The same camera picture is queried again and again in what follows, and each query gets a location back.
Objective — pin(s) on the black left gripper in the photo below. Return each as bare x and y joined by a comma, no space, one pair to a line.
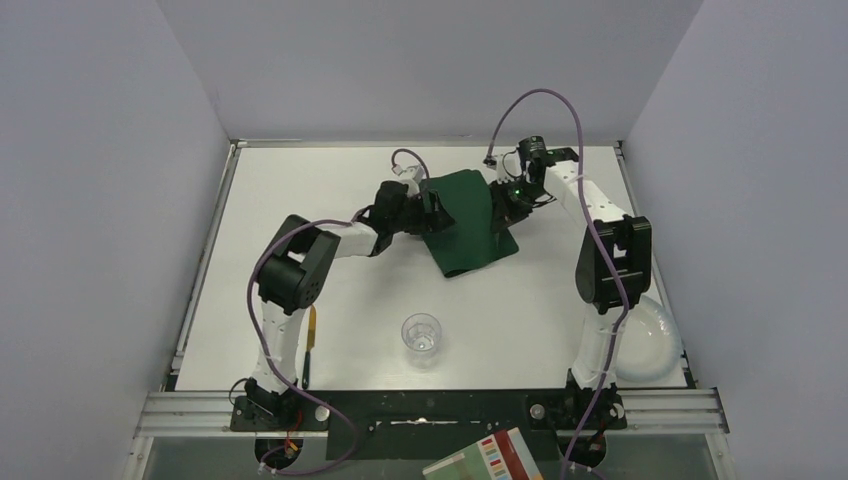
431,216

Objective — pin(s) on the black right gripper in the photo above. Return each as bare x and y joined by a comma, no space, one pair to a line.
500,211

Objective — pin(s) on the green placemat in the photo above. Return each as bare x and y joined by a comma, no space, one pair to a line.
469,244

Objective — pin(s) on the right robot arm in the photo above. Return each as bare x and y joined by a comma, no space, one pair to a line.
613,268

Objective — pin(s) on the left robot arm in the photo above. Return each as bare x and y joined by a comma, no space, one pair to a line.
291,272

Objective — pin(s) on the clear plastic cup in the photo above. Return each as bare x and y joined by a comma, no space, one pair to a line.
422,334

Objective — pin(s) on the white plate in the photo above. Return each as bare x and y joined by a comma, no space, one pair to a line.
649,345

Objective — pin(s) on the colourful booklet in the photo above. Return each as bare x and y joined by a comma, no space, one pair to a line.
503,455

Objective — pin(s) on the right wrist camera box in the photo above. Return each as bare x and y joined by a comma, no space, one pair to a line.
502,173

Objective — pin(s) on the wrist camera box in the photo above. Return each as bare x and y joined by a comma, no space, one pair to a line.
411,176
502,173

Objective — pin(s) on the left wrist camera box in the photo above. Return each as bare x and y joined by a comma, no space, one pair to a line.
411,176

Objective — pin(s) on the gold knife black handle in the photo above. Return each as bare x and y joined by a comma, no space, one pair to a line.
311,338

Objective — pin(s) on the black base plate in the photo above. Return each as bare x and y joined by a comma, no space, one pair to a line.
430,443

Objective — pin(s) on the aluminium frame rail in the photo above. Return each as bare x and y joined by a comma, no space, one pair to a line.
216,414

